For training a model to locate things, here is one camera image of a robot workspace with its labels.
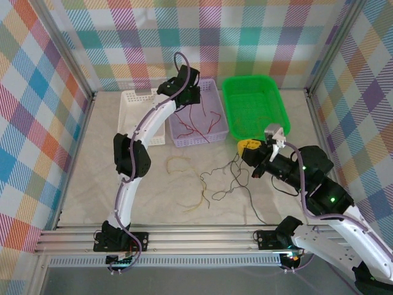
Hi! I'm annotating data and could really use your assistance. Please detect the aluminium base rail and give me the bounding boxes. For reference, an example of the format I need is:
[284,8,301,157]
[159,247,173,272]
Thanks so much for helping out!
[33,225,371,256]

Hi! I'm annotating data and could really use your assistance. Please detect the green plastic basket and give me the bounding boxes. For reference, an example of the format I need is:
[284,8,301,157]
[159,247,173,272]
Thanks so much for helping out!
[221,75,291,140]

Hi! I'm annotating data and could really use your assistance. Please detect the aluminium side rail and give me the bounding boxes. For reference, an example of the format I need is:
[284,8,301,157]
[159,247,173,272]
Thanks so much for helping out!
[53,90,98,231]
[305,88,352,227]

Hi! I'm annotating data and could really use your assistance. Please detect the aluminium frame post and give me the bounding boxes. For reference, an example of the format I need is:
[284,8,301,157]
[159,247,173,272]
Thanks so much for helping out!
[32,0,96,101]
[305,0,371,93]

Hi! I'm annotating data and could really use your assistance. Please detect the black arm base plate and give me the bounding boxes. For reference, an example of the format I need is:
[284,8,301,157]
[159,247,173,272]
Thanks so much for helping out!
[256,229,292,250]
[93,232,149,253]

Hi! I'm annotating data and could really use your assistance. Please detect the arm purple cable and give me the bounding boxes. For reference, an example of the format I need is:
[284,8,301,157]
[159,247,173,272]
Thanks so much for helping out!
[281,141,393,274]
[107,51,190,274]

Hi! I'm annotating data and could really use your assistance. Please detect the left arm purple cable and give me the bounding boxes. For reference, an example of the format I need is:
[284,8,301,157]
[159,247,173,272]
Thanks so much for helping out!
[107,51,190,274]

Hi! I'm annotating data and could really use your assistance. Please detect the white plastic basket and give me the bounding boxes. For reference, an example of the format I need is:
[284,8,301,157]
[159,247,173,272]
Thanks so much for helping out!
[118,88,166,147]

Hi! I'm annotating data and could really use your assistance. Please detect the purple plastic basket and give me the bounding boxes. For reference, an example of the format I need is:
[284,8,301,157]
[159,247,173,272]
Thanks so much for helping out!
[163,78,230,148]

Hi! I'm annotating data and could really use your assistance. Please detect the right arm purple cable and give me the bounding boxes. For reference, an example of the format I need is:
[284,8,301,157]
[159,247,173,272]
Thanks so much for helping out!
[281,141,393,274]

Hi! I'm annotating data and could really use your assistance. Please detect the small green circuit board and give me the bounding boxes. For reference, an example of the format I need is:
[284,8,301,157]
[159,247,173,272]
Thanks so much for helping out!
[106,254,136,268]
[281,251,303,267]

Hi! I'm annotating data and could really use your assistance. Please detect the grey slotted cable duct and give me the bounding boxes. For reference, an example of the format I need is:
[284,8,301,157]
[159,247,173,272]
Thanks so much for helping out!
[48,256,283,269]

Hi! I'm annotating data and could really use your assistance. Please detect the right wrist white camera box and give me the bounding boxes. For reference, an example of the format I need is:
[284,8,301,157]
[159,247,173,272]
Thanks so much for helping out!
[263,124,286,162]

